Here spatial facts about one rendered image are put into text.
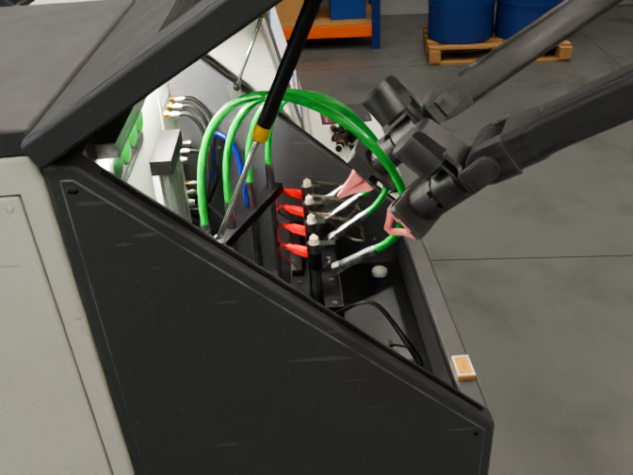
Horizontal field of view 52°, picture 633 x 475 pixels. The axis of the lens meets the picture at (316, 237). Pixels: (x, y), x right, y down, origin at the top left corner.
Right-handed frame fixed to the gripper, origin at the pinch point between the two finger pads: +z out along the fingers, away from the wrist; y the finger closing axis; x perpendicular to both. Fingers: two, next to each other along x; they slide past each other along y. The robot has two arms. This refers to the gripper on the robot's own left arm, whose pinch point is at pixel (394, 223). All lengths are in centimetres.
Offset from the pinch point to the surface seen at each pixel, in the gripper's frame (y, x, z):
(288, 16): -378, -149, 382
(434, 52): -388, -25, 291
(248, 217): 1.2, -18.5, 32.2
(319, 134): -59, -24, 72
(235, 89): -16, -40, 29
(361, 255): 4.5, 0.5, 7.0
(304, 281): 2.2, -0.9, 32.0
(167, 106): -2, -46, 31
